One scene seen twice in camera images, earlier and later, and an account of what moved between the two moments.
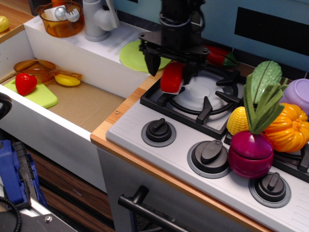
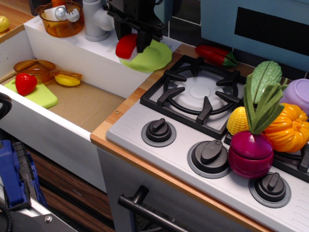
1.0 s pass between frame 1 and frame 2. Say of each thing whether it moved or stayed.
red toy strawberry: stayed
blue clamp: stayed
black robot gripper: moved
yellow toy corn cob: stayed
